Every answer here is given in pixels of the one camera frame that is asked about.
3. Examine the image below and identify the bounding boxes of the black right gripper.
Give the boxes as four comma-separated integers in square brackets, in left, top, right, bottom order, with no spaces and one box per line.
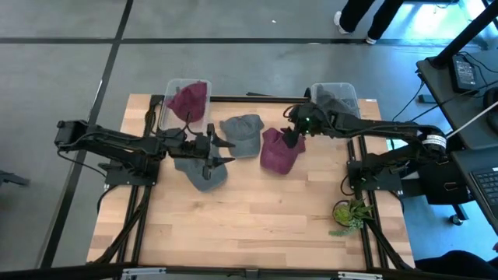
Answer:
[279,102,331,150]

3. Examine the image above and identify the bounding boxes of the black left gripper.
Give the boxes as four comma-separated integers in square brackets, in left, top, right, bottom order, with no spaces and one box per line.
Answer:
[167,123,237,181]

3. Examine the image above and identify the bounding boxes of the maroon baseball cap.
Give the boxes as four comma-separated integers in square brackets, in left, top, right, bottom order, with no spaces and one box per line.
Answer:
[166,80,209,124]
[259,127,307,176]

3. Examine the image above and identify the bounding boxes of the grey baseball cap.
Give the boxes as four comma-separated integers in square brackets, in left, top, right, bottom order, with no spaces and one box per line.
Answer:
[174,145,229,193]
[315,85,359,117]
[219,114,265,159]

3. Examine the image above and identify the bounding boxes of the clear plastic bin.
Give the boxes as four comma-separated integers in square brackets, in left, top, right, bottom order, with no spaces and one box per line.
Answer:
[158,78,212,143]
[310,82,366,137]

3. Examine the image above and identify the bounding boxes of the small green potted plant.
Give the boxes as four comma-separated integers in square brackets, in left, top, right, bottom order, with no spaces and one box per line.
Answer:
[328,196,375,237]

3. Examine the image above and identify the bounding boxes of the person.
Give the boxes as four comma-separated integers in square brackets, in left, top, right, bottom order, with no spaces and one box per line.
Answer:
[333,0,405,46]

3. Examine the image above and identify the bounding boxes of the black side desk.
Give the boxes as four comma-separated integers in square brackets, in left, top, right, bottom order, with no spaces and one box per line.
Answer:
[415,49,498,151]

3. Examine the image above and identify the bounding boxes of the black power adapter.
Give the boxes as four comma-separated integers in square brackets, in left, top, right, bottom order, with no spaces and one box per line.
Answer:
[451,53,479,93]

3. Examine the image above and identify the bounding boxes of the black laptop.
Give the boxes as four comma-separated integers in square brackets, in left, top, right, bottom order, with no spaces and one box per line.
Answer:
[451,149,498,236]

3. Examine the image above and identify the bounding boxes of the black stand pole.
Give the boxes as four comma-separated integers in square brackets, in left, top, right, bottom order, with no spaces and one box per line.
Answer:
[430,0,498,69]

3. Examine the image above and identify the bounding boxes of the grey chair base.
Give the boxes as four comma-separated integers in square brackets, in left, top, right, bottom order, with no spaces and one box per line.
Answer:
[0,170,31,188]

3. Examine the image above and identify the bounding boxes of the black office chair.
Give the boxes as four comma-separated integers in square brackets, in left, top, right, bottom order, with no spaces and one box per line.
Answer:
[414,250,498,279]

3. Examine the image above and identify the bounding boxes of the black cable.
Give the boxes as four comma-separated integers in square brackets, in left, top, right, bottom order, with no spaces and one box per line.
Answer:
[391,79,426,122]

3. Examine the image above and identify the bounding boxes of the white cable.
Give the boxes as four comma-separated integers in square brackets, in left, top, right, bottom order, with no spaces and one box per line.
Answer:
[445,100,498,141]

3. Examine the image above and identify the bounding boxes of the black camera mount rail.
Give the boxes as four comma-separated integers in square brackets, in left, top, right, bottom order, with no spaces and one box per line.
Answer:
[0,263,498,280]

